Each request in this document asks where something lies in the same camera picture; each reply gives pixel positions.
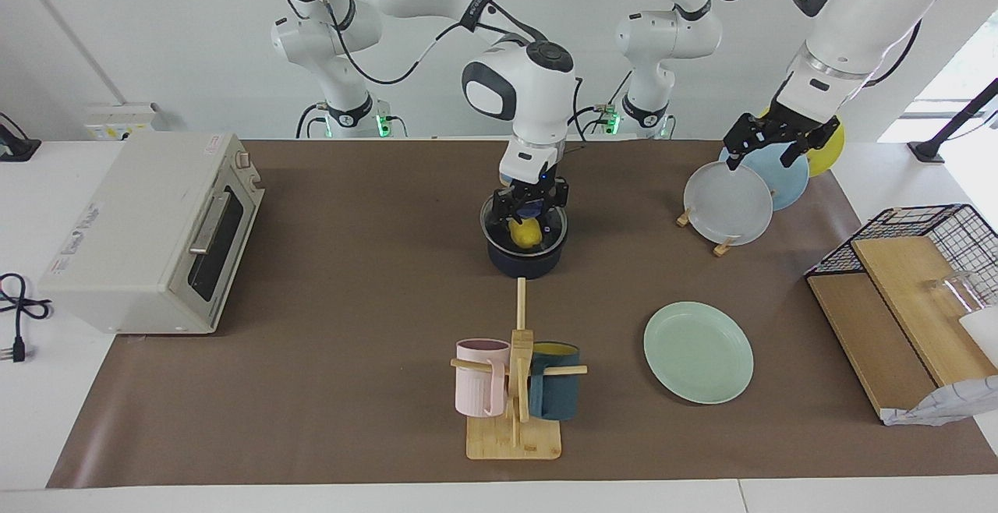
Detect glass lid with blue knob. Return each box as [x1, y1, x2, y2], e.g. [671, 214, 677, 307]
[480, 193, 568, 253]

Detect white container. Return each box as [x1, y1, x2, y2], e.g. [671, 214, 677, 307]
[959, 309, 998, 366]

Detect light green plate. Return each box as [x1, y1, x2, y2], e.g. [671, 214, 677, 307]
[643, 301, 755, 405]

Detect dark teal mug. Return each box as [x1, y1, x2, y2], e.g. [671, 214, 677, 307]
[529, 341, 581, 422]

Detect black power cable with plug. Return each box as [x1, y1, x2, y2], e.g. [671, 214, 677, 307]
[0, 273, 51, 363]

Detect pink mug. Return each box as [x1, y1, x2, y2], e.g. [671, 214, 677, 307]
[455, 338, 511, 419]

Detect black left base cable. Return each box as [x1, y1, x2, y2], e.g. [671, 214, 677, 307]
[573, 69, 634, 143]

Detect black right base cable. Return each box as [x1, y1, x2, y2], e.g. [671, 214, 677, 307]
[296, 102, 328, 140]

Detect beige toaster oven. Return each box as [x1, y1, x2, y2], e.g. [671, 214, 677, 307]
[37, 133, 266, 335]

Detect white patterned cloth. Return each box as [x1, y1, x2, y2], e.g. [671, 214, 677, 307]
[881, 375, 998, 426]

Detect yellow potato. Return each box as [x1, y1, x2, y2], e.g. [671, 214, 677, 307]
[509, 219, 543, 250]

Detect wooden plate rack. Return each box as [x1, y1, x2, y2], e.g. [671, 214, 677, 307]
[676, 209, 738, 258]

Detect clear glass cup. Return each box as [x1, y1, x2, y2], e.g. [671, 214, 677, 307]
[924, 270, 998, 319]

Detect light blue plate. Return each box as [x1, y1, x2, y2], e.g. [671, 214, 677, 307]
[719, 141, 812, 211]

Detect black wire basket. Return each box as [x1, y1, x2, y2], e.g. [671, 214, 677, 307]
[805, 203, 998, 311]

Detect brown wooden board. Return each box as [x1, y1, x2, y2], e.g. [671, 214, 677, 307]
[807, 271, 936, 420]

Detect black clamp base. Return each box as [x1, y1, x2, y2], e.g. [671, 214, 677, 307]
[0, 113, 41, 161]

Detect white wall socket box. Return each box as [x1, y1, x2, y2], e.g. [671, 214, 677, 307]
[84, 104, 161, 141]

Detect dark saucepan with purple handle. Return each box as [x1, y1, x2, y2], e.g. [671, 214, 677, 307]
[480, 193, 568, 280]

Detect yellow plate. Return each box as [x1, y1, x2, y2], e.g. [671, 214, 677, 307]
[760, 111, 844, 178]

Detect black base cable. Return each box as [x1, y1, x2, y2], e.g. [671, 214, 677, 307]
[573, 69, 634, 143]
[296, 102, 328, 140]

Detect black pole stand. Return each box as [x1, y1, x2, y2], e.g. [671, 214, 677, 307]
[908, 76, 998, 163]

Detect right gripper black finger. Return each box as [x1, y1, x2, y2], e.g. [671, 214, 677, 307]
[491, 189, 522, 225]
[544, 182, 571, 221]

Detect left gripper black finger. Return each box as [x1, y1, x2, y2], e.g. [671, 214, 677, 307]
[780, 135, 813, 170]
[723, 125, 756, 172]

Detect brown table mat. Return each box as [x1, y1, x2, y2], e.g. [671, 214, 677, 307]
[45, 139, 998, 489]

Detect wooden mug tree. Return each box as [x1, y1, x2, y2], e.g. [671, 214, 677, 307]
[451, 278, 588, 461]

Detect light wooden board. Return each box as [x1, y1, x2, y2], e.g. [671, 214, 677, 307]
[850, 235, 998, 387]

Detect grey plate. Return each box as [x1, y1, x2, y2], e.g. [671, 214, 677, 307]
[683, 161, 774, 247]

